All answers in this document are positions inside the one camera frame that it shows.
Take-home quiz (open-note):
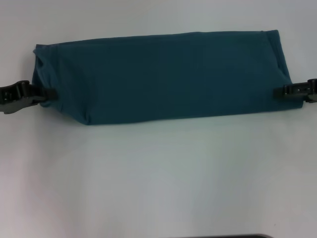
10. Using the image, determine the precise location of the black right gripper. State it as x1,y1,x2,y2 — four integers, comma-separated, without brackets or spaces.
273,78,317,104

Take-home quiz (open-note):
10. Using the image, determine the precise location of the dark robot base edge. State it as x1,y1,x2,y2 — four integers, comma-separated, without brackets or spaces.
218,234,273,238

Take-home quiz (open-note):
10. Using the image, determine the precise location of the teal blue FREE print T-shirt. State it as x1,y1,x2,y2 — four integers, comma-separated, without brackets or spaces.
31,29,304,126

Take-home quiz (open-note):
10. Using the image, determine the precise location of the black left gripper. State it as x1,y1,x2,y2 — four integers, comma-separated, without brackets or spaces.
0,79,58,115

